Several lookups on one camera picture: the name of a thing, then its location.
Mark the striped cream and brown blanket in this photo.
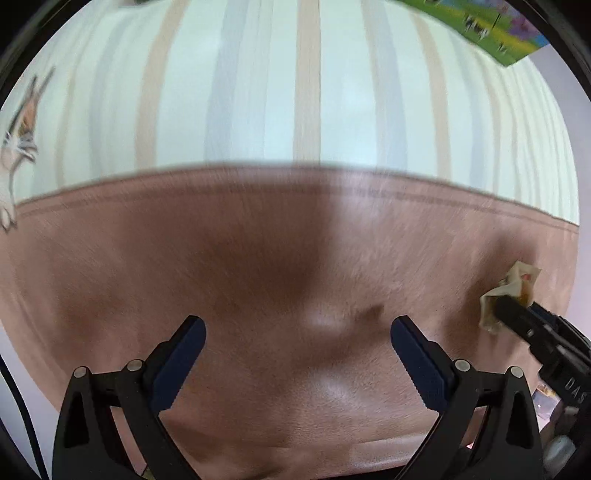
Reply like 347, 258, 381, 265
0, 0, 581, 480

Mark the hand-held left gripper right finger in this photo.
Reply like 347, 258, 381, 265
390, 315, 544, 480

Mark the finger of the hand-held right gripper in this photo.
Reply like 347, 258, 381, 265
493, 295, 552, 354
530, 302, 591, 358

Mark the green cow print cloth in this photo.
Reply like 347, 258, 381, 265
402, 0, 550, 68

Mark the beige snack packet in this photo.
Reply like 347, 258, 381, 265
479, 261, 542, 335

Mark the black cable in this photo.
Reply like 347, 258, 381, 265
0, 357, 51, 480

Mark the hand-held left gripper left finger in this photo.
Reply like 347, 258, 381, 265
53, 315, 207, 480

